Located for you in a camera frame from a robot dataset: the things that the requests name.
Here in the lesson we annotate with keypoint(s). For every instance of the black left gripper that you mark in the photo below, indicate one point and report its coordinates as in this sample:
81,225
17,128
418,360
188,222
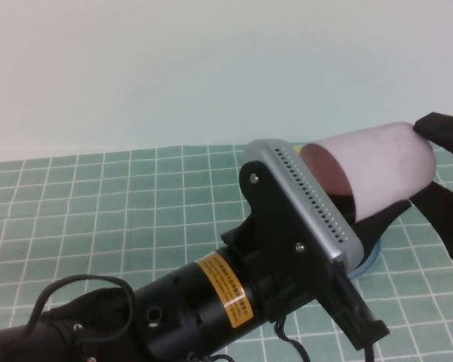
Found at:
287,298

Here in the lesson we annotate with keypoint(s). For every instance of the black left camera mount bracket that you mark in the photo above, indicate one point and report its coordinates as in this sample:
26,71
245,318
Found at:
275,211

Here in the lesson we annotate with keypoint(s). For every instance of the blue cup stand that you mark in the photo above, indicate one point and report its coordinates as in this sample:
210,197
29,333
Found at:
370,264

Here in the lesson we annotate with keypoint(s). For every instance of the pale pink plastic cup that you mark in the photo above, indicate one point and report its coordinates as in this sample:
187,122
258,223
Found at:
385,169

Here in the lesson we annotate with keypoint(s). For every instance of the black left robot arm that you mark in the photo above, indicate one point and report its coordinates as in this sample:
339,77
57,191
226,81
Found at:
173,301

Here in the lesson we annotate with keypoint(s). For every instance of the green checked tablecloth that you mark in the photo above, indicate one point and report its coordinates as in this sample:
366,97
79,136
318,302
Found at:
98,207

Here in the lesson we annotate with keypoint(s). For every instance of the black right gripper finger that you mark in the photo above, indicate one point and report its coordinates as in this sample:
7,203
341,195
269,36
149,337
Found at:
449,222
449,135

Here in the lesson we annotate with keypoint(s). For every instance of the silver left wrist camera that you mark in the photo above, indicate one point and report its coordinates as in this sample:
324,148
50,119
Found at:
326,218

